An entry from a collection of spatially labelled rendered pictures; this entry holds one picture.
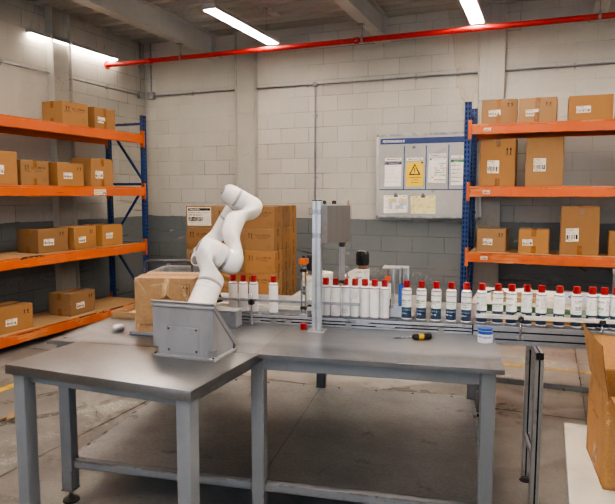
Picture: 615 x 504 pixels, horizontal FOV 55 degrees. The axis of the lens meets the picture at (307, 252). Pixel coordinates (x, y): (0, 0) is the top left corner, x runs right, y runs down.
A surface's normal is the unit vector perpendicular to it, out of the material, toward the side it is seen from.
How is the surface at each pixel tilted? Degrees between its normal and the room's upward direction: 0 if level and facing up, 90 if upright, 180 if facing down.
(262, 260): 90
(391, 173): 90
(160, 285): 90
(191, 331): 90
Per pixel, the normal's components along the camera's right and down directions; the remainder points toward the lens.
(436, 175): -0.37, 0.12
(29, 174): 0.93, 0.04
